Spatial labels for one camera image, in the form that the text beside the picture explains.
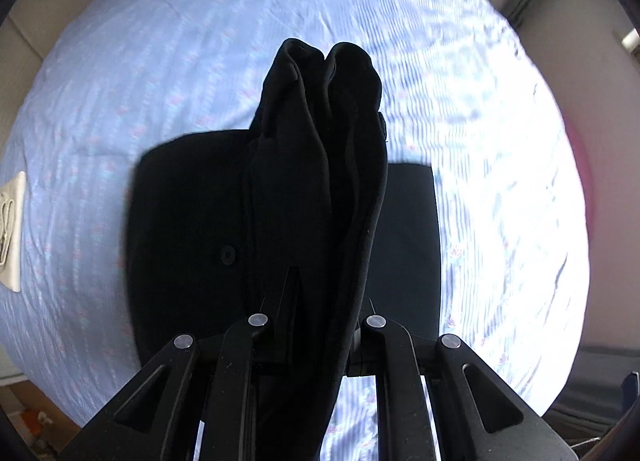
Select cream folded cloth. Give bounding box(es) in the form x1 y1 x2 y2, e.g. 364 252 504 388
0 171 26 293

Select black dress pants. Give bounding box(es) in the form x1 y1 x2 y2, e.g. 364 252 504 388
125 39 440 460

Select light blue striped bed sheet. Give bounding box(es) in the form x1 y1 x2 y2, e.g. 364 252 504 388
0 0 591 461

